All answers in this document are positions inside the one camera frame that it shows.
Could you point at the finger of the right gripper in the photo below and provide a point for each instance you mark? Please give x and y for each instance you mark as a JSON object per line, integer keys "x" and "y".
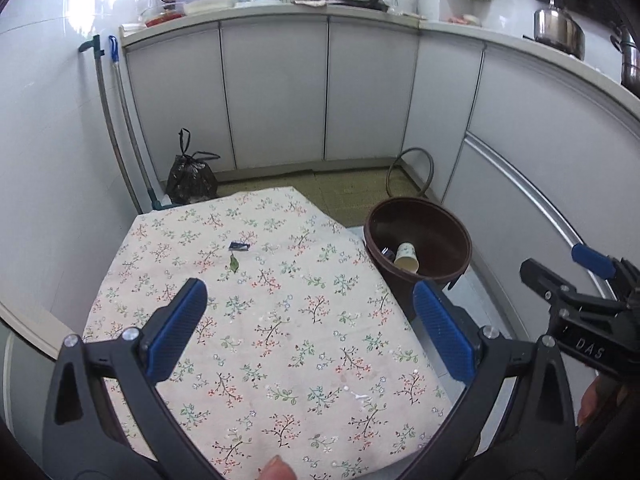
{"x": 603, "y": 266}
{"x": 556, "y": 291}

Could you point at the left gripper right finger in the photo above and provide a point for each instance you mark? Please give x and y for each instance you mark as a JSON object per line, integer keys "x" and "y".
{"x": 462, "y": 345}

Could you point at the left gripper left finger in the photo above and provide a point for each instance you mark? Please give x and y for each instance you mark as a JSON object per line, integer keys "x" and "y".
{"x": 149, "y": 354}

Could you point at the white paper cup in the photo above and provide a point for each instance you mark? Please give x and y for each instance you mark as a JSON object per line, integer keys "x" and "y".
{"x": 406, "y": 258}

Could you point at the brown plastic trash bin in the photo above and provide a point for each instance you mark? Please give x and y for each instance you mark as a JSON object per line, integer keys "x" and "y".
{"x": 443, "y": 245}

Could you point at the white kitchen cabinets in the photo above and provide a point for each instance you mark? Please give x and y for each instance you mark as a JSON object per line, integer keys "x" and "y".
{"x": 532, "y": 149}

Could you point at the left hand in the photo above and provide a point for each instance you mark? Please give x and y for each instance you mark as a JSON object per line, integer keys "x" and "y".
{"x": 277, "y": 469}

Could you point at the small green leaf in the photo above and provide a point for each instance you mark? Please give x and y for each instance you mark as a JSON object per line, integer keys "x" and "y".
{"x": 234, "y": 264}

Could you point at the small blue wrapper scrap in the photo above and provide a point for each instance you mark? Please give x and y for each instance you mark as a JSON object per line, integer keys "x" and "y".
{"x": 239, "y": 247}

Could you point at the floral tablecloth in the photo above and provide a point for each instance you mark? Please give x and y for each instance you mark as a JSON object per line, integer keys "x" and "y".
{"x": 303, "y": 353}

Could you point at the black garbage bag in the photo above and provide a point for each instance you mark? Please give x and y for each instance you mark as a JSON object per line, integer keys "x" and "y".
{"x": 190, "y": 179}

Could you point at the green floor mat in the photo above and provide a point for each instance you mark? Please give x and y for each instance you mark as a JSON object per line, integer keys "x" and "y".
{"x": 346, "y": 196}

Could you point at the blue-handled mop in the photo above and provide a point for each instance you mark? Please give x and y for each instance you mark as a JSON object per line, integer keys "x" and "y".
{"x": 115, "y": 57}

